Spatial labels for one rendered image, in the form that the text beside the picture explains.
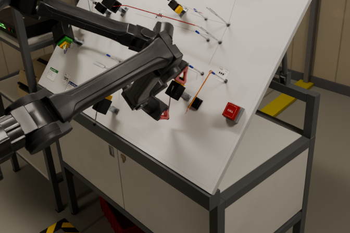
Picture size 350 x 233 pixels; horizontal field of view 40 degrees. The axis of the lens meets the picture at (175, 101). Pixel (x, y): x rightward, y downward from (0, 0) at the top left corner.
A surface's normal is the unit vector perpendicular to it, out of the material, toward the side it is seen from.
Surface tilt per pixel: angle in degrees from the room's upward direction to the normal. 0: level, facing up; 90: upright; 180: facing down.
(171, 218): 90
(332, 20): 90
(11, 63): 90
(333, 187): 0
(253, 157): 0
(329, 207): 0
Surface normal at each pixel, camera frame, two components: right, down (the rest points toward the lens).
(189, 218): -0.74, 0.37
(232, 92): -0.58, -0.29
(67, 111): 0.36, -0.32
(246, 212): 0.68, 0.34
